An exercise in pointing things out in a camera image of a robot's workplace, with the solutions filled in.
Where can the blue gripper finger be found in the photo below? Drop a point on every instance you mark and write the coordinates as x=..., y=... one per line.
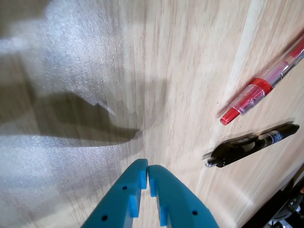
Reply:
x=118, y=202
x=180, y=204

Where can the black retractable pen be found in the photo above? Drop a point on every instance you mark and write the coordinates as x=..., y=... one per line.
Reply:
x=237, y=152

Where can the red retractable pen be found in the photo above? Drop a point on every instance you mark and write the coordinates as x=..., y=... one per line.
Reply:
x=259, y=89

